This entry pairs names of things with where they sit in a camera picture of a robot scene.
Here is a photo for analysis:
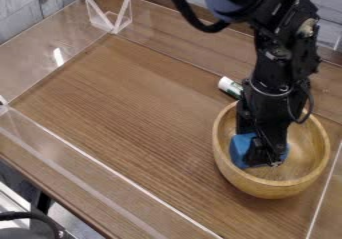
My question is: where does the black cable lower left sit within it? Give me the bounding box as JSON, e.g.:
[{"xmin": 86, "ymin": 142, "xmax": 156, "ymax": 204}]
[{"xmin": 0, "ymin": 210, "xmax": 64, "ymax": 239}]

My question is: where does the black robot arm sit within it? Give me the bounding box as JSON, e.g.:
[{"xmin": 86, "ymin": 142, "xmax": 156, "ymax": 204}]
[{"xmin": 172, "ymin": 0, "xmax": 321, "ymax": 169}]

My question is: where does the clear acrylic corner bracket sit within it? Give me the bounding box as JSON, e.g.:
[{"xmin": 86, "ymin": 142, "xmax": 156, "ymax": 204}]
[{"xmin": 86, "ymin": 0, "xmax": 132, "ymax": 35}]

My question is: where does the white green glue stick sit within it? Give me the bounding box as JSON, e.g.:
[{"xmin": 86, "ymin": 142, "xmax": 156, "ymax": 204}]
[{"xmin": 218, "ymin": 77, "xmax": 243, "ymax": 99}]

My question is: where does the brown wooden bowl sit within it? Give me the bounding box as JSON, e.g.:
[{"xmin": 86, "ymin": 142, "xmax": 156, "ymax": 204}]
[{"xmin": 213, "ymin": 102, "xmax": 331, "ymax": 199}]

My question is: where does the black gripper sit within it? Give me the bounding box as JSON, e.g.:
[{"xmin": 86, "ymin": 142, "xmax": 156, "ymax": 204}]
[{"xmin": 234, "ymin": 77, "xmax": 315, "ymax": 168}]

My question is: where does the blue foam block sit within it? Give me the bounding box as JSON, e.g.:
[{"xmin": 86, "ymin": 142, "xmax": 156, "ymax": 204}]
[{"xmin": 229, "ymin": 131, "xmax": 291, "ymax": 170}]

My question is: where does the clear acrylic front barrier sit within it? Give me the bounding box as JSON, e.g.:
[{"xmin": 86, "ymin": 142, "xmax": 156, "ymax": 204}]
[{"xmin": 0, "ymin": 105, "xmax": 222, "ymax": 239}]

